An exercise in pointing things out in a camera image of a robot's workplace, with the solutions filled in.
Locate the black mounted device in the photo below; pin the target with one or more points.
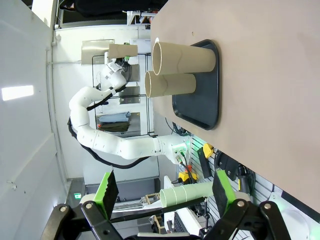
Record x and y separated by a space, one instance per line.
225 165

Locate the silver metal wall panel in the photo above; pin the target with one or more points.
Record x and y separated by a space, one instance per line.
95 50

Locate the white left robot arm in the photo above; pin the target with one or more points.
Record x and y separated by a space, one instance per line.
100 142

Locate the black plastic serving tray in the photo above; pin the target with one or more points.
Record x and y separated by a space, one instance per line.
200 107

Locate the yellow emergency stop box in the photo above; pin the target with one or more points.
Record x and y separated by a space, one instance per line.
186 177

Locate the rectangular ceiling light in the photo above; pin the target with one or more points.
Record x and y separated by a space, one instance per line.
17 92

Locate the green paper cup stack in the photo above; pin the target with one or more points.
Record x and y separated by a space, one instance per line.
187 193

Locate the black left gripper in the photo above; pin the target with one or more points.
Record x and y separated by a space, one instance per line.
123 63

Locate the green exit sign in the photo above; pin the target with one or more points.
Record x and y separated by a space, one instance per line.
77 195

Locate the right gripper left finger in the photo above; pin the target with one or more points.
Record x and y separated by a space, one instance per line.
100 197

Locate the folded dark olive cloth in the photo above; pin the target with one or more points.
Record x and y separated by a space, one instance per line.
112 127

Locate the wooden frame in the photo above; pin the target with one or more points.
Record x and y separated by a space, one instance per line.
150 197

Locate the folded blue cloth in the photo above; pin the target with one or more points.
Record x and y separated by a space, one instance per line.
115 117

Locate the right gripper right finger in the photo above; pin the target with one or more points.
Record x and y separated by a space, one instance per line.
225 197

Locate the tall brown paper cup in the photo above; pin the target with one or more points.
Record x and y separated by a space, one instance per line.
120 50
175 85
187 58

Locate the white slatted wall panel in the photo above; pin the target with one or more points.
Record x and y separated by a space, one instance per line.
260 190

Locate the metal shelf rack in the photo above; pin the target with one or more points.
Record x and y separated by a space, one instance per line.
135 98

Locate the black rectangular box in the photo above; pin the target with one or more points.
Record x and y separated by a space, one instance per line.
203 162

